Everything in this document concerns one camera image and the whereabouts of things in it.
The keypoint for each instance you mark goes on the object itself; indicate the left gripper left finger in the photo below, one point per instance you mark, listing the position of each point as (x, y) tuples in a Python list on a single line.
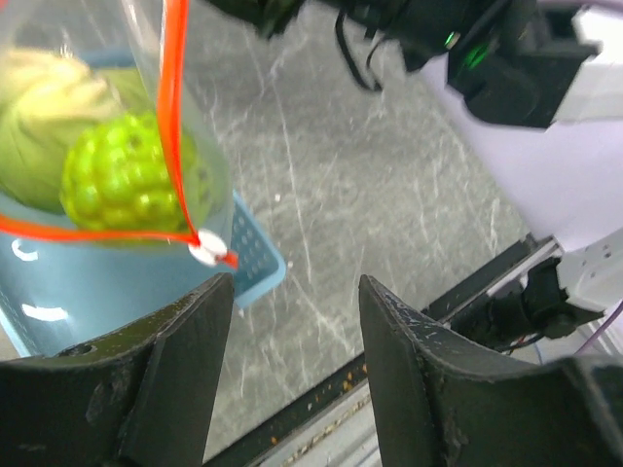
[(142, 395)]

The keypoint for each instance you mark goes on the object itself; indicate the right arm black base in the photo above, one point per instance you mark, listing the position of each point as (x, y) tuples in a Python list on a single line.
[(495, 308)]

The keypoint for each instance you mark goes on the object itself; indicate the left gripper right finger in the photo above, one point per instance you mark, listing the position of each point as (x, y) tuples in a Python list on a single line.
[(440, 399)]

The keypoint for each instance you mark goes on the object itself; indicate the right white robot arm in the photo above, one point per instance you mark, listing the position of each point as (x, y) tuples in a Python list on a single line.
[(512, 63)]

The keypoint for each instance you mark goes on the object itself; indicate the aluminium frame rail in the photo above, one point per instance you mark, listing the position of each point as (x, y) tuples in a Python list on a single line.
[(332, 424)]

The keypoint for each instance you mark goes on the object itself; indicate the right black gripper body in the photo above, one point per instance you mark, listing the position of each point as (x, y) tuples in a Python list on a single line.
[(270, 18)]

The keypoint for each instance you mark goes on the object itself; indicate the small green cabbage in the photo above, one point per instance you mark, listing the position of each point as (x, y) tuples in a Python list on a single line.
[(115, 178)]

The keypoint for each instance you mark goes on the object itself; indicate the light blue plastic basket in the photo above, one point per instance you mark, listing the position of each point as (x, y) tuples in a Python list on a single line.
[(54, 296)]

